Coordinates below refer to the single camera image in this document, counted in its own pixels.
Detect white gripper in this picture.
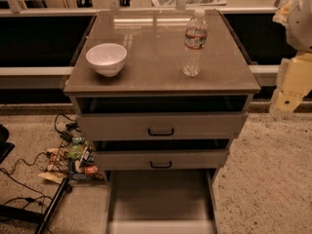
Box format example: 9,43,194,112
269,52,312,115

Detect clear plastic water bottle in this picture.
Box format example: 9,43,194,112
182,8,208,77

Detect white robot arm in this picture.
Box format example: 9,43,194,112
269,0,312,117

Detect top grey drawer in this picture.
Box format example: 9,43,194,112
77,113,248,141

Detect grey drawer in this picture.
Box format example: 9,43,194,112
104,170,220,234
93,149,229,171
77,113,248,141

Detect middle grey drawer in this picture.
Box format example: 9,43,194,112
93,149,229,171

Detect grey drawer cabinet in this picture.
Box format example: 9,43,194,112
62,9,262,183

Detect bottom grey drawer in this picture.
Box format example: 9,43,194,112
104,170,220,234

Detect white ceramic bowl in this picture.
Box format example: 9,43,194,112
86,43,127,77

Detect pile of snack packages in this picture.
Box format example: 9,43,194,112
38,136,104,183

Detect black power adapter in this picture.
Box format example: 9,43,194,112
59,131,73,142

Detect black stand leg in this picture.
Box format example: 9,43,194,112
0,177,71,234

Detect black floor cables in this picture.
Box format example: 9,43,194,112
0,113,79,234

